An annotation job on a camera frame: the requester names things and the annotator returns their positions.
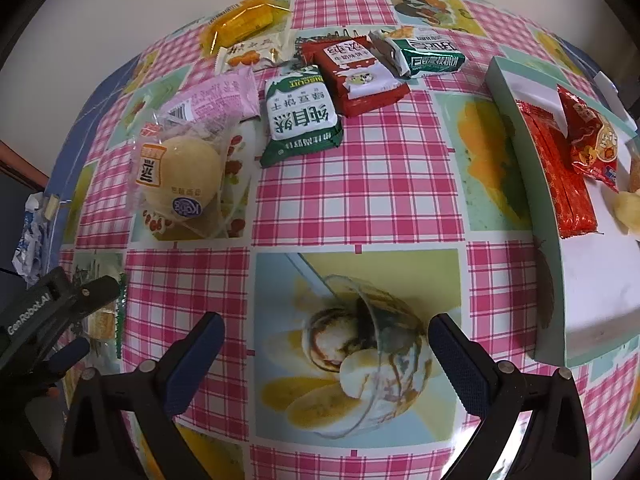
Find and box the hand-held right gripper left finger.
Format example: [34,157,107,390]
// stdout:
[59,311,226,480]

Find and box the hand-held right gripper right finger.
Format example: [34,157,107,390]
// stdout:
[429,313,592,480]

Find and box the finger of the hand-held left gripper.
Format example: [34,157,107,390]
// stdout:
[47,337,91,376]
[67,276,122,320]

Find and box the yellow snack packet green edge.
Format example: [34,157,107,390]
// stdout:
[82,275,125,361]

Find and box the round bun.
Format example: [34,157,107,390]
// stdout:
[129,120,246,241]

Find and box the white tray with teal rim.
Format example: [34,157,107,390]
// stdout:
[486,56,640,367]

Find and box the red orange snack packet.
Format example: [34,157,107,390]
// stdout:
[515,100,598,239]

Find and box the round pastry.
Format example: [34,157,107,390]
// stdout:
[602,190,640,235]

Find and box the pink snack packet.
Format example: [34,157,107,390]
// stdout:
[152,67,262,133]

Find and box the dark green biscuit packet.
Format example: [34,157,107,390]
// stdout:
[259,67,345,168]

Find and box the red flower print snack packet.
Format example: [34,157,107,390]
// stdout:
[556,85,621,193]

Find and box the white orange snack packet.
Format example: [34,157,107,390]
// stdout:
[215,35,286,73]

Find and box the red milk biscuit packet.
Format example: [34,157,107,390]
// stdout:
[300,37,412,118]

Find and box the green white biscuit packet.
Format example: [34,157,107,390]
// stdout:
[369,27,467,80]

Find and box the crumpled blue white packet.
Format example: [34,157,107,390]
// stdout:
[11,192,61,281]

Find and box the dark cabinet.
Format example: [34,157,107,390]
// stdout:
[0,160,48,291]

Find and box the clear yellow snack packet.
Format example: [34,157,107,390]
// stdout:
[200,0,292,56]

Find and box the white power strip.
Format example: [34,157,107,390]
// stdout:
[595,72,623,111]

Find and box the reddish brown wooden post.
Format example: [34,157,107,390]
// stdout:
[0,139,51,187]

